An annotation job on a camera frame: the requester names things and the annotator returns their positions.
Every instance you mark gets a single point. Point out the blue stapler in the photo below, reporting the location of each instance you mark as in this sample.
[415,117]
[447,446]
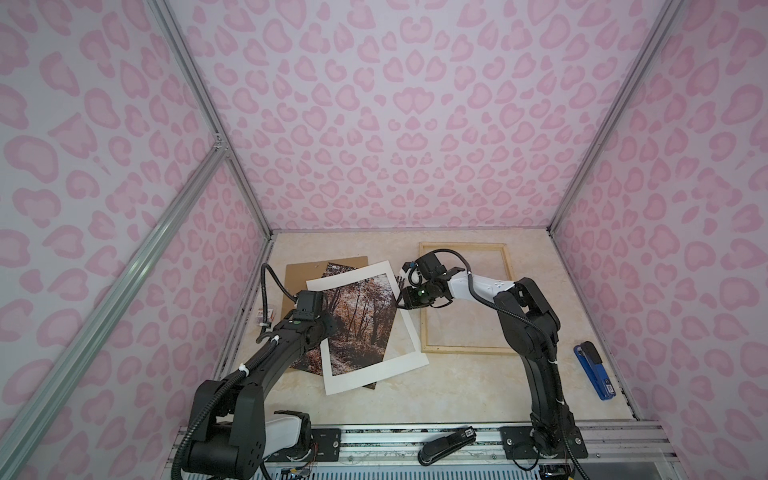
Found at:
[592,364]

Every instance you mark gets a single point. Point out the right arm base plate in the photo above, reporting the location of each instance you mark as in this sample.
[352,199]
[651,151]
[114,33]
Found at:
[525,443]

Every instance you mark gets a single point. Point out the white mat board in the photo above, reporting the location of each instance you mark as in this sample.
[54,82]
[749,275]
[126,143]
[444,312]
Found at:
[403,353]

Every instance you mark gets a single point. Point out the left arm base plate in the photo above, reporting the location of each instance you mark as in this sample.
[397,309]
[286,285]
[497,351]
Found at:
[320,445]

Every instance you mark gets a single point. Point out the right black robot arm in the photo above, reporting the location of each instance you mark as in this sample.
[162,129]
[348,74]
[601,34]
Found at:
[529,326]

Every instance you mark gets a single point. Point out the autumn forest photo print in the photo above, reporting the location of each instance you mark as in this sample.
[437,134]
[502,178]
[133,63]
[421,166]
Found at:
[364,314]

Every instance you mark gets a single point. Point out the aluminium mounting rail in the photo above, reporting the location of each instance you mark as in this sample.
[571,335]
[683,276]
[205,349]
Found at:
[618,449]

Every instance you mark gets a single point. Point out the black stapler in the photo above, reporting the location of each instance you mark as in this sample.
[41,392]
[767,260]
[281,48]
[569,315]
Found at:
[443,446]

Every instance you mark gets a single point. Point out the light wooden picture frame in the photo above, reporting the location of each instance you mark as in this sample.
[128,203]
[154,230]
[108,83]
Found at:
[465,326]

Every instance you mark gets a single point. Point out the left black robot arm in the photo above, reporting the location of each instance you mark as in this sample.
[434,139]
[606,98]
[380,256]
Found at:
[226,435]

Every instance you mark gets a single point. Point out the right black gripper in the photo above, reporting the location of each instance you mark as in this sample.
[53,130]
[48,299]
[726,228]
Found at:
[410,300]

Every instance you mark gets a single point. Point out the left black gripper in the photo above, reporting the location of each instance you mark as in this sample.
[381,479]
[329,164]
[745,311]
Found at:
[330,321]

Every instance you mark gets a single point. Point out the small clear pin box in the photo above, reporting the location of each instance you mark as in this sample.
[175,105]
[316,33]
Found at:
[265,317]

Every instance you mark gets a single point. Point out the brown frame backing board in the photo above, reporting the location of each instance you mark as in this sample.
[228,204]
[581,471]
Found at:
[297,274]

